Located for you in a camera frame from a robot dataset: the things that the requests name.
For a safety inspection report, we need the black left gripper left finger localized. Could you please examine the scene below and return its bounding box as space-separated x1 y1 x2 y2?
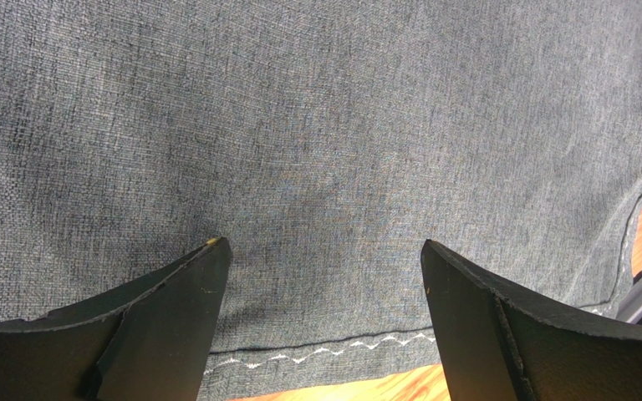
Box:
0 237 232 400

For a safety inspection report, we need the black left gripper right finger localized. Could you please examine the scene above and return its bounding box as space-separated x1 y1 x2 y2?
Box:
420 240 642 400

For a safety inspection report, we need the grey cloth napkin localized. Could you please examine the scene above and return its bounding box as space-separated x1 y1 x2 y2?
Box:
0 1 642 400

